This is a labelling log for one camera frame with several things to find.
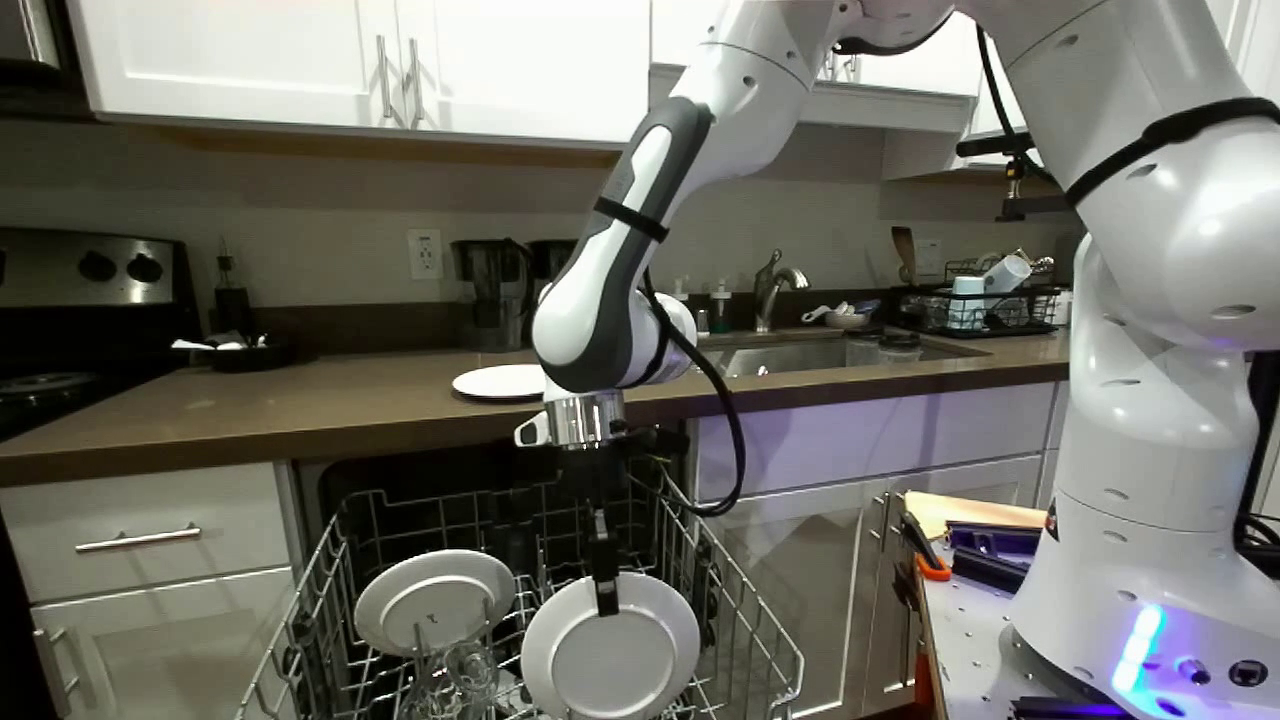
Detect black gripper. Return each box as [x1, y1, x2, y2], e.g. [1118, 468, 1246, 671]
[570, 449, 637, 619]

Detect white sink base cabinet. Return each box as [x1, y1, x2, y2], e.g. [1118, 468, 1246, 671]
[685, 374, 1074, 720]

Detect black and steel stove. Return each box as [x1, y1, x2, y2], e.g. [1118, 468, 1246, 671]
[0, 225, 208, 443]

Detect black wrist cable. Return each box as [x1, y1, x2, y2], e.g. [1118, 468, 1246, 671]
[644, 285, 747, 523]

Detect chrome faucet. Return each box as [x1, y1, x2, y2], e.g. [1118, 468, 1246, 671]
[747, 250, 815, 339]

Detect black coffee maker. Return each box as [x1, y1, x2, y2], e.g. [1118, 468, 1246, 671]
[450, 230, 541, 356]

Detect black clamp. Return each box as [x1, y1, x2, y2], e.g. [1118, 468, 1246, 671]
[946, 521, 1053, 591]

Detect white dinner plate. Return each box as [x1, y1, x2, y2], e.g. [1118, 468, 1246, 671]
[522, 566, 708, 720]
[348, 542, 525, 661]
[450, 358, 557, 402]

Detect silver cabinet handle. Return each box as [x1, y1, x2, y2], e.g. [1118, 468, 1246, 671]
[402, 27, 442, 132]
[368, 27, 406, 132]

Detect wire dishwasher rack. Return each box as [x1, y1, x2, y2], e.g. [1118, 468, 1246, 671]
[228, 455, 811, 720]

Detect dishwasher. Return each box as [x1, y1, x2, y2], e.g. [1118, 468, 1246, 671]
[289, 423, 692, 720]

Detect white base cabinet door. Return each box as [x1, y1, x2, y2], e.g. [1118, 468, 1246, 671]
[22, 562, 305, 720]

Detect white upper cabinets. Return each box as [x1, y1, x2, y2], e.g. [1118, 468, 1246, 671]
[63, 0, 662, 152]

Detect dark bottle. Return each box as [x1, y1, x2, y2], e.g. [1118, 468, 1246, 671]
[208, 241, 261, 339]

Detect black dish drying rack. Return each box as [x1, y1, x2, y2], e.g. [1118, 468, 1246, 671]
[890, 246, 1074, 339]

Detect white drawer front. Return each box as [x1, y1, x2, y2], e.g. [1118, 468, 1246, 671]
[0, 459, 302, 609]

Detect white wall outlet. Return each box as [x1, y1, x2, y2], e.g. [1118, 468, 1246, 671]
[406, 225, 450, 285]

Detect orange handled tool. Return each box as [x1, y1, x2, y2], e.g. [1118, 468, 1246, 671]
[897, 509, 962, 588]

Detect black pan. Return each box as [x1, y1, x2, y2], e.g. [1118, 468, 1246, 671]
[170, 328, 316, 374]

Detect wooden board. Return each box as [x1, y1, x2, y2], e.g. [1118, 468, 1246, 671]
[897, 488, 1062, 542]

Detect silver drawer handle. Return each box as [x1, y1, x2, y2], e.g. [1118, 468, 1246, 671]
[67, 521, 208, 558]

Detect steel kitchen sink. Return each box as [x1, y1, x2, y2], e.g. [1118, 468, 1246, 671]
[692, 328, 991, 384]

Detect metal robot table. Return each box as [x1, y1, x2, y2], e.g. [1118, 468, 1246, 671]
[916, 571, 1280, 720]

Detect clear drinking glass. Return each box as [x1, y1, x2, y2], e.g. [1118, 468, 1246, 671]
[395, 622, 504, 720]

